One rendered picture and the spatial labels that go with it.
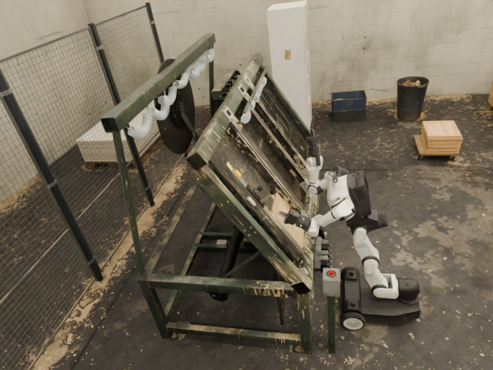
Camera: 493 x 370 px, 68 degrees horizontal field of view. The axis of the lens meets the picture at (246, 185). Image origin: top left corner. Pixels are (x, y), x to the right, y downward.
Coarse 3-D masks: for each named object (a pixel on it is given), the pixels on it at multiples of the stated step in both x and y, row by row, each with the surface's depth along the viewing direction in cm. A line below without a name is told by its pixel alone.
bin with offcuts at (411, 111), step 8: (400, 80) 635; (408, 80) 639; (416, 80) 635; (424, 80) 624; (400, 88) 615; (408, 88) 604; (416, 88) 600; (424, 88) 603; (400, 96) 623; (408, 96) 612; (416, 96) 608; (424, 96) 616; (400, 104) 631; (408, 104) 620; (416, 104) 618; (400, 112) 639; (408, 112) 628; (416, 112) 627; (408, 120) 638
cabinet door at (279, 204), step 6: (276, 192) 294; (276, 198) 288; (276, 204) 283; (282, 204) 293; (276, 210) 279; (282, 210) 289; (288, 210) 297; (276, 216) 275; (282, 222) 279; (288, 228) 283; (294, 228) 291; (300, 228) 299; (294, 234) 287; (300, 234) 295; (300, 240) 290; (300, 246) 285
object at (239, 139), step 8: (224, 112) 261; (232, 112) 271; (248, 112) 266; (232, 120) 264; (240, 120) 269; (232, 128) 270; (240, 128) 270; (232, 136) 273; (240, 136) 273; (240, 144) 276; (248, 144) 279; (248, 152) 278; (256, 152) 283; (256, 160) 281; (256, 168) 285; (264, 168) 284; (264, 176) 288; (272, 176) 287; (272, 184) 291; (280, 184) 294; (280, 192) 294; (288, 192) 299; (288, 200) 297; (296, 208) 300
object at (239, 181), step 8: (224, 168) 247; (232, 176) 249; (240, 184) 252; (248, 192) 254; (256, 200) 257; (264, 208) 261; (272, 216) 266; (272, 224) 266; (280, 224) 270; (280, 232) 269; (288, 240) 272; (296, 248) 275
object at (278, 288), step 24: (192, 192) 394; (168, 240) 333; (240, 240) 336; (192, 264) 398; (144, 288) 300; (168, 288) 294; (192, 288) 288; (216, 288) 282; (240, 288) 276; (264, 288) 272; (288, 288) 268; (312, 288) 342; (168, 312) 340; (312, 312) 320; (168, 336) 335; (216, 336) 319; (240, 336) 312; (264, 336) 306; (288, 336) 303; (312, 336) 307
